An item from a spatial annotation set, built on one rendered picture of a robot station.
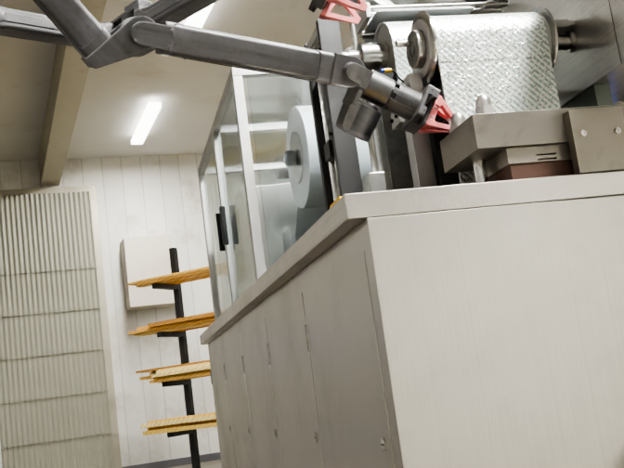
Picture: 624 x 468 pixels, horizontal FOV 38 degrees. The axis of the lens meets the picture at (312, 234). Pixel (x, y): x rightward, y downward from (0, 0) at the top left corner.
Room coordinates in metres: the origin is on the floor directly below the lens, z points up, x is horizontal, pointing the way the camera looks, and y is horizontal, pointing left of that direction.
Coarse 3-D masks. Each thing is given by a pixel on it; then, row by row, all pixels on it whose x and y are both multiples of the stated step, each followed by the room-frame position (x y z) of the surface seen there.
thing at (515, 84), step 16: (448, 64) 1.68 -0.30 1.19; (464, 64) 1.68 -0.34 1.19; (480, 64) 1.69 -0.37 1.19; (496, 64) 1.70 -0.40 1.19; (512, 64) 1.70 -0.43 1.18; (528, 64) 1.71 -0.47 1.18; (544, 64) 1.72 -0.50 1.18; (448, 80) 1.67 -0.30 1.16; (464, 80) 1.68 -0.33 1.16; (480, 80) 1.69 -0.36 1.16; (496, 80) 1.70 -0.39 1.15; (512, 80) 1.70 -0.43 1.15; (528, 80) 1.71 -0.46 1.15; (544, 80) 1.72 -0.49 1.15; (448, 96) 1.67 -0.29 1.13; (464, 96) 1.68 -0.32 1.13; (496, 96) 1.69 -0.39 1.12; (512, 96) 1.70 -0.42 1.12; (528, 96) 1.71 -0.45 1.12; (544, 96) 1.72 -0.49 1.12; (464, 112) 1.68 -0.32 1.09
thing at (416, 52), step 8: (416, 32) 1.70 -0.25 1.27; (416, 40) 1.70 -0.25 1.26; (424, 40) 1.69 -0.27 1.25; (408, 48) 1.75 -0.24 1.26; (416, 48) 1.70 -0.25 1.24; (424, 48) 1.69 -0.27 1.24; (408, 56) 1.75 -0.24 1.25; (416, 56) 1.71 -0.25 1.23; (424, 56) 1.70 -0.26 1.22; (416, 64) 1.72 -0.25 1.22
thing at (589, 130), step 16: (576, 112) 1.49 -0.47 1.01; (592, 112) 1.50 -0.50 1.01; (608, 112) 1.50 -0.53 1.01; (576, 128) 1.49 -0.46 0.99; (592, 128) 1.50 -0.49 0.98; (608, 128) 1.50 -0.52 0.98; (576, 144) 1.49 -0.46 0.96; (592, 144) 1.49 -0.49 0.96; (608, 144) 1.50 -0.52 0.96; (576, 160) 1.49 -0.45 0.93; (592, 160) 1.49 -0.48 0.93; (608, 160) 1.50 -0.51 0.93
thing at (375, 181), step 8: (376, 128) 2.44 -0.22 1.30; (376, 136) 2.44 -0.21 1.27; (368, 144) 2.45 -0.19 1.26; (376, 144) 2.44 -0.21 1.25; (376, 152) 2.44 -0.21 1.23; (376, 160) 2.44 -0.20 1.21; (376, 168) 2.44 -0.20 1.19; (368, 176) 2.41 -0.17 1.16; (376, 176) 2.41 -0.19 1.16; (368, 184) 2.42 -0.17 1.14; (376, 184) 2.41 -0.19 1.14; (384, 184) 2.41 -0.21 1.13
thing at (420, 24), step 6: (414, 24) 1.73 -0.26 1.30; (420, 24) 1.70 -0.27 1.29; (426, 24) 1.68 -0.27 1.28; (546, 24) 1.73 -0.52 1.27; (426, 30) 1.68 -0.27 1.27; (546, 30) 1.73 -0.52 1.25; (426, 36) 1.68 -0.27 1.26; (426, 42) 1.69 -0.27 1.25; (426, 48) 1.69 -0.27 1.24; (432, 48) 1.68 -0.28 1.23; (426, 54) 1.70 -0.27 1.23; (426, 60) 1.70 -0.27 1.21; (426, 66) 1.71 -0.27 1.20; (438, 66) 1.70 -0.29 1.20; (414, 72) 1.77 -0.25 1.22; (426, 72) 1.71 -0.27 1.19; (438, 72) 1.72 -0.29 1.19
